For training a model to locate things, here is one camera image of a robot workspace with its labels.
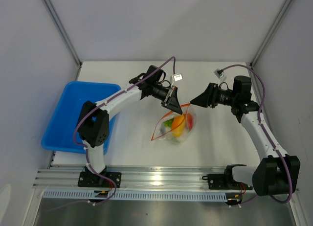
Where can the yellow toy lemon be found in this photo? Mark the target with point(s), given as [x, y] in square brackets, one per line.
[178, 125]

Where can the aluminium corner post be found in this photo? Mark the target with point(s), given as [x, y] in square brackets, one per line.
[61, 30]
[274, 26]

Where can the right aluminium corner post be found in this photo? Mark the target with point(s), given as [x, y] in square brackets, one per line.
[274, 26]

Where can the blue plastic bin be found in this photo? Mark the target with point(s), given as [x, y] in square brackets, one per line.
[59, 133]

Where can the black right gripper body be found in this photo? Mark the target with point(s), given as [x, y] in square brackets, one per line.
[219, 97]

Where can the aluminium front frame rail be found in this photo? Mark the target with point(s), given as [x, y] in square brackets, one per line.
[140, 178]

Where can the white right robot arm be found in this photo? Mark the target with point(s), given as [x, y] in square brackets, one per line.
[277, 173]

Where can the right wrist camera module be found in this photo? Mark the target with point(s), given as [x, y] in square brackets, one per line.
[220, 75]

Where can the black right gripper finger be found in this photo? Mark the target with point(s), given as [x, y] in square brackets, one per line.
[205, 95]
[200, 103]

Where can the white slotted cable duct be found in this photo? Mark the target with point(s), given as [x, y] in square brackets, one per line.
[137, 195]

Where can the left aluminium corner post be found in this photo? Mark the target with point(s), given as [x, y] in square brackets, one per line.
[61, 30]

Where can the orange red toy mango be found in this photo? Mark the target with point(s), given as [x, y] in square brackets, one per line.
[189, 121]

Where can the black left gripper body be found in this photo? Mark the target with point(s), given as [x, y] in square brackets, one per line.
[162, 94]

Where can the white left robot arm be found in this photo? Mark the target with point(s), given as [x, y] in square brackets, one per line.
[94, 119]

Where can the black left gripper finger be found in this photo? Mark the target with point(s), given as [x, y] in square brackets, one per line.
[174, 108]
[173, 98]

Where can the right side aluminium rail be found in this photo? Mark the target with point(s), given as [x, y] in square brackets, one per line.
[266, 118]

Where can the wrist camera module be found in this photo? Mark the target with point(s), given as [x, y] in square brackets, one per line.
[175, 78]
[220, 75]

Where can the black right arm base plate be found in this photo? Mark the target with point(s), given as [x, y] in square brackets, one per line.
[223, 182]

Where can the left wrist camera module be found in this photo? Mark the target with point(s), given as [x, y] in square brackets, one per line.
[175, 78]

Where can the white green toy cauliflower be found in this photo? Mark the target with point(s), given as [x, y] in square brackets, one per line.
[167, 135]

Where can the clear orange-zipper zip bag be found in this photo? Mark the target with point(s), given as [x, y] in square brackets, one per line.
[186, 108]

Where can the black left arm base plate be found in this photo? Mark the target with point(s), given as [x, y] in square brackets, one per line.
[88, 179]

